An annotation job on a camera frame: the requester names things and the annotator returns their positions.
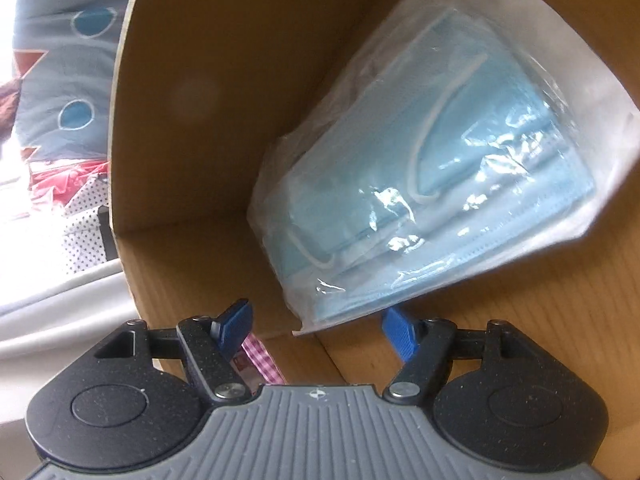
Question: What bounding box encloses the pink checkered cloth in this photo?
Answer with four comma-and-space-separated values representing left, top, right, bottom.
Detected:
231, 333, 286, 393

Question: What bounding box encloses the grey sheet with circles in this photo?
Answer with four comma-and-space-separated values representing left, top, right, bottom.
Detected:
13, 0, 129, 162

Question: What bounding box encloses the blue face masks pack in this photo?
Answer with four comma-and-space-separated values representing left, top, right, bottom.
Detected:
248, 0, 639, 333

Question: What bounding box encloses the red patterned cloth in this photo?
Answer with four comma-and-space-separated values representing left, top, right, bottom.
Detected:
29, 160, 108, 210

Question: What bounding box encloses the polka dot white cloth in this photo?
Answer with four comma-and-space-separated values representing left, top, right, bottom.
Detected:
63, 174, 108, 275

